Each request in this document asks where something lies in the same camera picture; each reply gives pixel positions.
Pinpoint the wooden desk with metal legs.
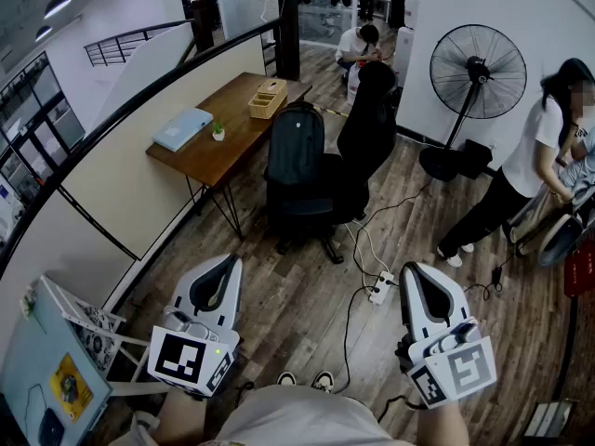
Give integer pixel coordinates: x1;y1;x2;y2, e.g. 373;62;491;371
145;72;313;242

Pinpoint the black cable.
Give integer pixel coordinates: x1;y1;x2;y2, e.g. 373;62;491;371
334;285;373;395
351;174;434;279

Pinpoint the white air purifier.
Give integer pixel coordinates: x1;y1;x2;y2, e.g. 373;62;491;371
393;25;416;88

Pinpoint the black curved handrail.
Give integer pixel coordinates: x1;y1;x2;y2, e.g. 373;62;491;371
0;19;285;276

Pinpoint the yellow packet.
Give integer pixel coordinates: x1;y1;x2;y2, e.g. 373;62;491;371
49;352;95;425

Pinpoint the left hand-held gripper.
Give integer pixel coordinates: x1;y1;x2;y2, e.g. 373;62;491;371
147;254;245;399

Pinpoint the white cable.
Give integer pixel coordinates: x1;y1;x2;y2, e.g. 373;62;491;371
344;219;391;279

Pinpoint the black framed window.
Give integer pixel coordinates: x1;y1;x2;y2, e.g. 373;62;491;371
0;50;87;231

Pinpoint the person's left forearm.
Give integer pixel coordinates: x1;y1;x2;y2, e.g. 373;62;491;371
152;387;208;446

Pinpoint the black metal railing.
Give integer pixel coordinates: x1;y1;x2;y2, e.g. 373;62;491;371
83;19;194;68

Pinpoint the black standing fan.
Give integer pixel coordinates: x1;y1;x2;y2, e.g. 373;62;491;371
418;24;528;183

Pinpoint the person's right forearm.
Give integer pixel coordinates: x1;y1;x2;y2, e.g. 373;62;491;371
415;397;471;446

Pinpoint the black office chair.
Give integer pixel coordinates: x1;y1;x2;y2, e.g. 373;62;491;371
264;60;401;265

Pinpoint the striped floor tape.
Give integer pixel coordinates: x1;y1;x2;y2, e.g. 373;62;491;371
314;104;350;120

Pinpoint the light blue board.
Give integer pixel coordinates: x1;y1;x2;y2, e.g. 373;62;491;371
0;276;114;446

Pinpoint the black box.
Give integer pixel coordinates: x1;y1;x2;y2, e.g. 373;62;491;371
457;138;495;181

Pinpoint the person's right shoe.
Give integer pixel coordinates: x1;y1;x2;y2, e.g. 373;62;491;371
311;370;337;395

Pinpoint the black pouch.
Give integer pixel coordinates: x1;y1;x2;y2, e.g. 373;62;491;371
37;407;66;446

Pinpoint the dark grey backpack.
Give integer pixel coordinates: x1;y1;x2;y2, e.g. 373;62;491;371
264;100;335;231

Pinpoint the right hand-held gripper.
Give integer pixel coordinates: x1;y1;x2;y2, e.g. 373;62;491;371
394;261;497;411

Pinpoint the dark wooden post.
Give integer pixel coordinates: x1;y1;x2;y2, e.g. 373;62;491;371
191;0;216;54
277;0;301;82

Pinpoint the person's white shirt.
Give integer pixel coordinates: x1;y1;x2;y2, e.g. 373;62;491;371
109;383;413;446

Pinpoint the metal case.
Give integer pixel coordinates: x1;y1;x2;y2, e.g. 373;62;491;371
523;400;576;441

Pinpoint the clear water jug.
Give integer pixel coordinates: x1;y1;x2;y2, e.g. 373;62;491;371
347;60;369;107

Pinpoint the wicker desk organizer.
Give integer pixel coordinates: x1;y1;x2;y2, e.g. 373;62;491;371
247;78;289;120

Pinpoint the red box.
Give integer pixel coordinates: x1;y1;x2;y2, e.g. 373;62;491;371
562;243;595;299

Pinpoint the light blue folder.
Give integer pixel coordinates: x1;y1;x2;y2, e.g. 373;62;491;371
152;107;215;153

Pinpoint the white power strip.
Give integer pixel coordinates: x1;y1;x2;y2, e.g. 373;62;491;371
367;270;396;306

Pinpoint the patterned seat cushion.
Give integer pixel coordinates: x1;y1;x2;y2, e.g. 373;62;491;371
71;303;118;376

